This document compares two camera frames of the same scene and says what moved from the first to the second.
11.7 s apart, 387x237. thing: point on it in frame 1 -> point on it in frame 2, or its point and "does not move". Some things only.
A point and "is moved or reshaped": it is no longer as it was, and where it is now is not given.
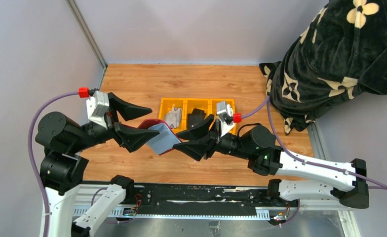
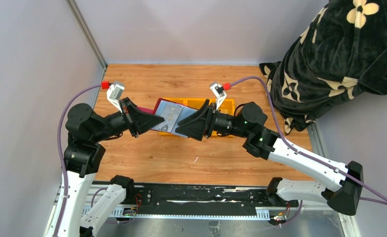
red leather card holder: [147, 123] is moved or reshaped
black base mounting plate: [198, 200] does not move
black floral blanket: [349, 45] does not move
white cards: [164, 141] -> [172, 113]
